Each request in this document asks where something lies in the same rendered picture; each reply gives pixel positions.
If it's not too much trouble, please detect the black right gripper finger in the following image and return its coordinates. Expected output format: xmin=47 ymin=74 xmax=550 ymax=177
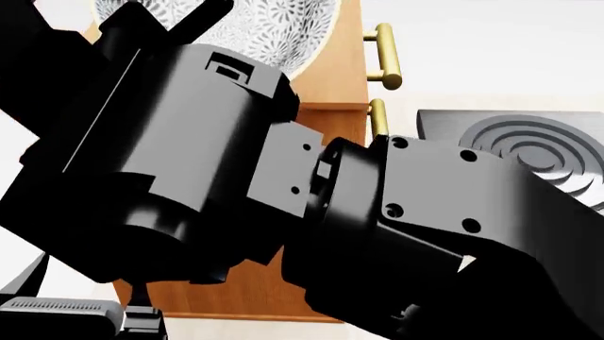
xmin=95 ymin=0 xmax=236 ymax=60

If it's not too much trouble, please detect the patterned glass bowl cream rim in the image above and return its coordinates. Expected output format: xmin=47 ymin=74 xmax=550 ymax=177
xmin=89 ymin=0 xmax=342 ymax=81

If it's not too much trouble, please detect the wooden cabinet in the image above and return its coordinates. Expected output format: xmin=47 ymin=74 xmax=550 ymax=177
xmin=83 ymin=0 xmax=372 ymax=324

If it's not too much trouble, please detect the black box with vent grille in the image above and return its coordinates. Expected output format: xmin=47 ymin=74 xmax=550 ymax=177
xmin=0 ymin=296 xmax=126 ymax=337

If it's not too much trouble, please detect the grey block with concentric rings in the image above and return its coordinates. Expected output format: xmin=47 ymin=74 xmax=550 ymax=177
xmin=415 ymin=109 xmax=604 ymax=216

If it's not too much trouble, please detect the long gold cabinet handle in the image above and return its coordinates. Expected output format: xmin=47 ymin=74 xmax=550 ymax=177
xmin=362 ymin=23 xmax=404 ymax=91

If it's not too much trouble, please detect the short gold cabinet handle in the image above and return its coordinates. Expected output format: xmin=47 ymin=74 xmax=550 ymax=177
xmin=366 ymin=98 xmax=391 ymax=148

